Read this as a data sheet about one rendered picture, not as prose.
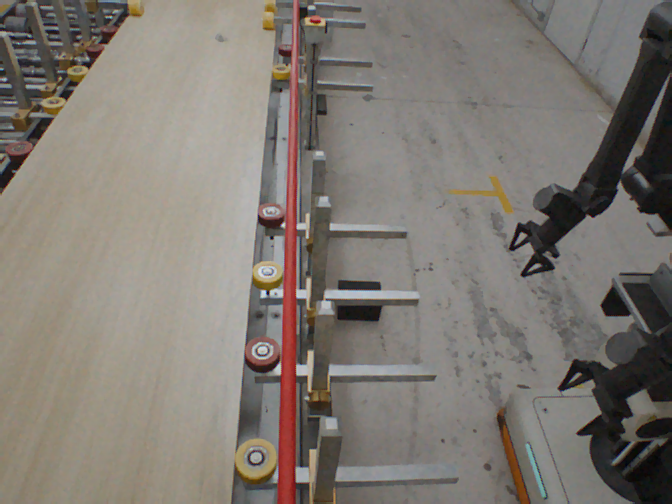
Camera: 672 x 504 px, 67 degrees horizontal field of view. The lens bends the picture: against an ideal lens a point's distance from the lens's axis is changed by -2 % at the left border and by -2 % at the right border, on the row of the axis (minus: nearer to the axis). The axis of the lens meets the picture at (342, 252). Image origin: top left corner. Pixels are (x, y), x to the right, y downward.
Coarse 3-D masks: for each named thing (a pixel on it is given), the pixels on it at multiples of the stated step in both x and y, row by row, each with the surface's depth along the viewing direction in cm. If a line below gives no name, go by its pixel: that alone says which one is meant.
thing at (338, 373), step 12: (276, 372) 121; (300, 372) 122; (336, 372) 123; (348, 372) 123; (360, 372) 123; (372, 372) 124; (384, 372) 124; (396, 372) 124; (408, 372) 124; (420, 372) 125; (432, 372) 125
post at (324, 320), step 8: (320, 304) 101; (328, 304) 101; (320, 312) 100; (328, 312) 100; (320, 320) 101; (328, 320) 101; (320, 328) 103; (328, 328) 103; (320, 336) 105; (328, 336) 105; (320, 344) 107; (328, 344) 107; (320, 352) 108; (328, 352) 109; (320, 360) 110; (328, 360) 111; (312, 368) 115; (320, 368) 112; (328, 368) 113; (312, 376) 115; (320, 376) 114; (312, 384) 116; (320, 384) 117
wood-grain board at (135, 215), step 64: (192, 0) 284; (256, 0) 292; (128, 64) 218; (192, 64) 223; (256, 64) 228; (64, 128) 178; (128, 128) 181; (192, 128) 184; (256, 128) 188; (64, 192) 152; (128, 192) 155; (192, 192) 157; (256, 192) 159; (0, 256) 131; (64, 256) 133; (128, 256) 135; (192, 256) 137; (0, 320) 117; (64, 320) 118; (128, 320) 120; (192, 320) 121; (0, 384) 105; (64, 384) 106; (128, 384) 108; (192, 384) 109; (0, 448) 95; (64, 448) 96; (128, 448) 98; (192, 448) 99
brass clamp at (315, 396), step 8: (312, 352) 125; (312, 360) 124; (328, 376) 121; (328, 384) 119; (312, 392) 117; (320, 392) 117; (328, 392) 118; (312, 400) 116; (320, 400) 116; (328, 400) 117; (312, 408) 118; (320, 408) 119
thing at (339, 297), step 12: (264, 300) 139; (276, 300) 140; (300, 300) 141; (336, 300) 141; (348, 300) 142; (360, 300) 142; (372, 300) 142; (384, 300) 143; (396, 300) 143; (408, 300) 143
